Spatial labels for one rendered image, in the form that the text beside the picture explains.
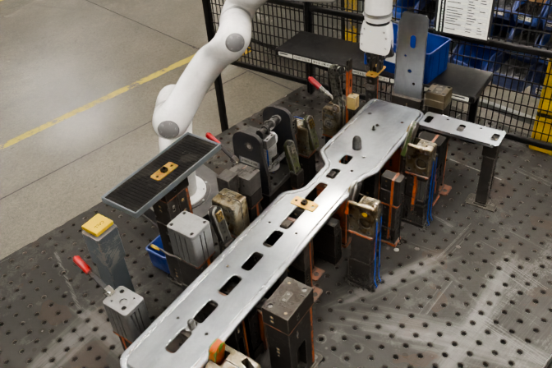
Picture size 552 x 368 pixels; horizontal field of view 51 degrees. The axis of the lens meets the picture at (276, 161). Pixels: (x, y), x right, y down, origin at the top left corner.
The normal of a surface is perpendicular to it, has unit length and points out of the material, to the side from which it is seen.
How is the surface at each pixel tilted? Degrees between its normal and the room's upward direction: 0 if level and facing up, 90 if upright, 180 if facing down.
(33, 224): 0
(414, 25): 90
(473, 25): 90
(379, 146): 0
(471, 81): 0
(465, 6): 90
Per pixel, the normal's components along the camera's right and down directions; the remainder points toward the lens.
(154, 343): -0.07, -0.80
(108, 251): 0.83, 0.29
